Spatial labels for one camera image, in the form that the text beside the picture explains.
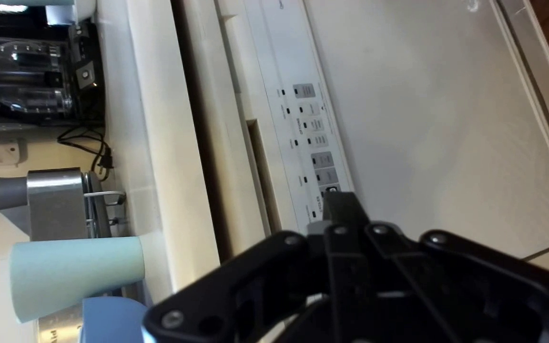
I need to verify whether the white dishwasher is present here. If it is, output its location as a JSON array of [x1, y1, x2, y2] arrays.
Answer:
[[214, 0, 549, 262]]

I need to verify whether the blue bowl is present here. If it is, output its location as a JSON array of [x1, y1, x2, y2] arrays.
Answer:
[[78, 295, 155, 343]]

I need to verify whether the single teal plastic cup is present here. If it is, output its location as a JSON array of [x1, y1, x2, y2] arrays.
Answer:
[[8, 234, 147, 323]]

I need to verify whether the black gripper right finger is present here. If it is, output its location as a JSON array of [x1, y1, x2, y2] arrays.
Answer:
[[340, 188, 549, 343]]

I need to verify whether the black coffee maker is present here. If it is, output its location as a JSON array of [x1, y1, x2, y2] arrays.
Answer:
[[0, 0, 107, 127]]

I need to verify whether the black coffee maker power cord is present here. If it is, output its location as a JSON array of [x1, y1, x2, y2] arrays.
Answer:
[[56, 123, 117, 177]]

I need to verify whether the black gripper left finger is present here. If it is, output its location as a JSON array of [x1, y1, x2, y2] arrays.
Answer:
[[141, 188, 380, 343]]

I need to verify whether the stainless dish rack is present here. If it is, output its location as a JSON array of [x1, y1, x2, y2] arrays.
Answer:
[[0, 165, 128, 242]]

